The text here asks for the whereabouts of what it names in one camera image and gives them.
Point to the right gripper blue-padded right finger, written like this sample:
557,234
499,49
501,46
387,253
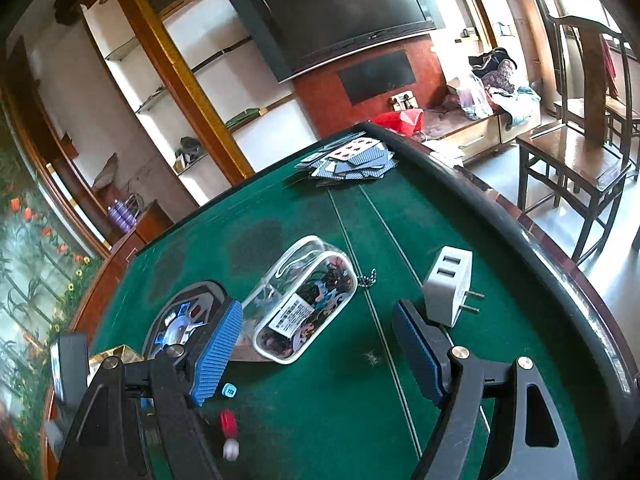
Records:
454,380

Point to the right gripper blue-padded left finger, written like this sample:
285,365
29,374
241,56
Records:
183,377

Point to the black marker red cap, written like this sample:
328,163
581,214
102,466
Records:
229,429

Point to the small blue die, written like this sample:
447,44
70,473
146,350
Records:
229,390

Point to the round mahjong control panel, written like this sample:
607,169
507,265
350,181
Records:
183,313

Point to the clear zip pouch with items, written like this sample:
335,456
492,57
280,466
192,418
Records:
299,296

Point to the two purple bottles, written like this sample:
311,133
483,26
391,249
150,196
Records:
122,216

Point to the pile of playing cards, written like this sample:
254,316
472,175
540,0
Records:
357,158

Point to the red plastic bag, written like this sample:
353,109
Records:
404,122

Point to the wooden cabinet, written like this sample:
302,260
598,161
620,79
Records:
82,143

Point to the dark wooden chair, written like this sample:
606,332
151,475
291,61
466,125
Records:
583,158

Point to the pile of clothes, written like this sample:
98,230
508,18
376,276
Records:
491,85

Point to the white shelving unit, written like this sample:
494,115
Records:
195,79

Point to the white usb wall charger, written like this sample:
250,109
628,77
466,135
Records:
447,285

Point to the floral wall painting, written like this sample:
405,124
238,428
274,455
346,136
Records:
44,274

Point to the wall power socket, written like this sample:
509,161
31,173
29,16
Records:
403,101

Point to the black wall television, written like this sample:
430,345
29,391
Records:
296,36

